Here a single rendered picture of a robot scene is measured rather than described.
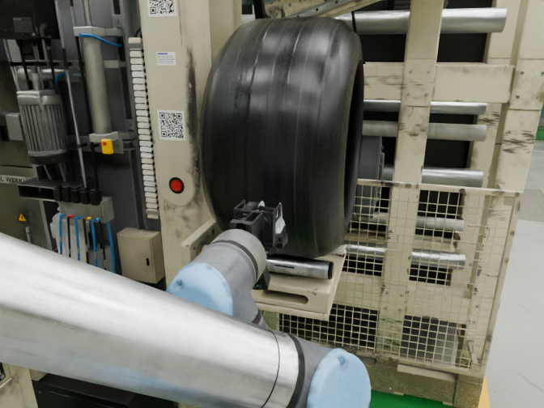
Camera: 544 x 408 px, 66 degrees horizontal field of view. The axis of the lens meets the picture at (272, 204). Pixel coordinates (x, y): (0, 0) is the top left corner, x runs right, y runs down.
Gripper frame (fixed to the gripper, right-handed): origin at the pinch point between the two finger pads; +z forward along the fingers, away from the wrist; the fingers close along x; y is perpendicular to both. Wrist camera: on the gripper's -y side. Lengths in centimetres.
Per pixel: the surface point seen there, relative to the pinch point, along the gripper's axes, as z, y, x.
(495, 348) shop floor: 124, -105, -81
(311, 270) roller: 12.2, -16.4, -5.6
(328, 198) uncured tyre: 2.7, 5.2, -10.0
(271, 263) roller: 12.3, -16.0, 4.3
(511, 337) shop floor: 136, -105, -91
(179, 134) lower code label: 19.4, 12.7, 31.2
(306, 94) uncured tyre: 2.6, 25.0, -4.9
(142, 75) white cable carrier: 20, 27, 41
